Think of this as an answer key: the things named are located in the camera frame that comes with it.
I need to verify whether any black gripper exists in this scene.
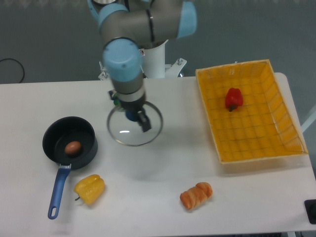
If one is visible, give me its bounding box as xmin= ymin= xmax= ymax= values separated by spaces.
xmin=108 ymin=90 xmax=152 ymax=132

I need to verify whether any glass pot lid blue knob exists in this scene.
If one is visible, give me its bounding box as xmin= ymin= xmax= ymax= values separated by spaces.
xmin=107 ymin=101 xmax=163 ymax=147

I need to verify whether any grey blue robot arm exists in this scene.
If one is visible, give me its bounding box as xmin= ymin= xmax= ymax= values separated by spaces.
xmin=87 ymin=0 xmax=198 ymax=132

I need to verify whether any green bell pepper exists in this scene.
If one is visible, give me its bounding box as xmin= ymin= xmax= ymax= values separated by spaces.
xmin=113 ymin=99 xmax=120 ymax=106

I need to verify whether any brown egg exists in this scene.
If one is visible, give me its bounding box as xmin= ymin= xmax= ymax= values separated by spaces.
xmin=64 ymin=141 xmax=81 ymax=156

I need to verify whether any yellow bell pepper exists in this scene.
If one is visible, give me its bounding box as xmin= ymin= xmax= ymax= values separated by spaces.
xmin=74 ymin=174 xmax=105 ymax=205

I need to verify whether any orange croissant bread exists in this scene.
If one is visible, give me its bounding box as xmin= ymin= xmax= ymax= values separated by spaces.
xmin=180 ymin=182 xmax=213 ymax=210

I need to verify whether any red bell pepper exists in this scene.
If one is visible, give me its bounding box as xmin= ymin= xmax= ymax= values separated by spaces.
xmin=225 ymin=88 xmax=243 ymax=112

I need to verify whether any yellow woven basket tray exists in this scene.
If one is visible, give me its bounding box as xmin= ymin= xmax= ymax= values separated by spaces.
xmin=196 ymin=59 xmax=308 ymax=164

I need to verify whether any black device at table edge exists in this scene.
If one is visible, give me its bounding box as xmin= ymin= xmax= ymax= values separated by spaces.
xmin=304 ymin=199 xmax=316 ymax=225

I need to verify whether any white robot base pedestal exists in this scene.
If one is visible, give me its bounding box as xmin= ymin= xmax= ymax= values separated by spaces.
xmin=98 ymin=39 xmax=189 ymax=81

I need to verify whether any dark pot blue handle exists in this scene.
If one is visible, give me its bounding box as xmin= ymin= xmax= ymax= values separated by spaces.
xmin=42 ymin=117 xmax=98 ymax=220

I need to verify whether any black cable on floor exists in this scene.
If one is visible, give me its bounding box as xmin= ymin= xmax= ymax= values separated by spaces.
xmin=0 ymin=58 xmax=25 ymax=84

